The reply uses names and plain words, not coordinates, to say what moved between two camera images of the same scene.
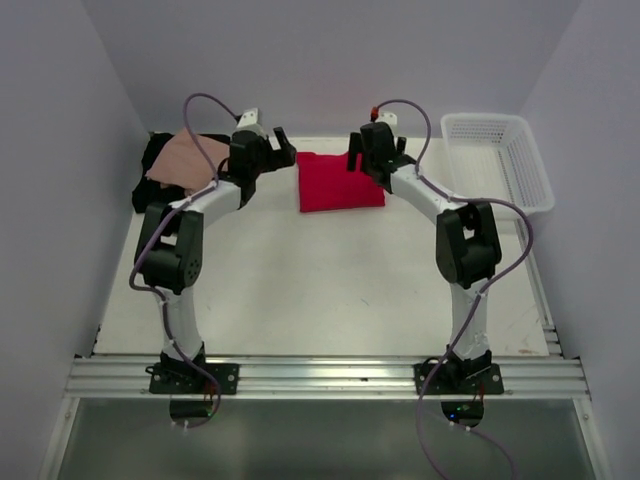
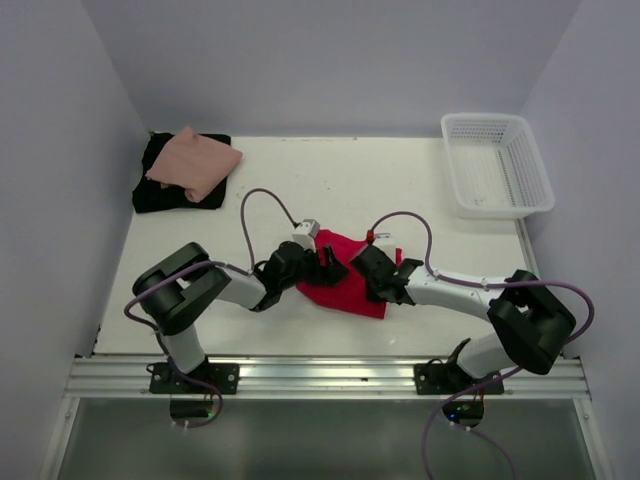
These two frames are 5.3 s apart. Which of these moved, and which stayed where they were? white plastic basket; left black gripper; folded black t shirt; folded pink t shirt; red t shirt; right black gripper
Moved: right black gripper; red t shirt; left black gripper
Stayed: folded pink t shirt; folded black t shirt; white plastic basket
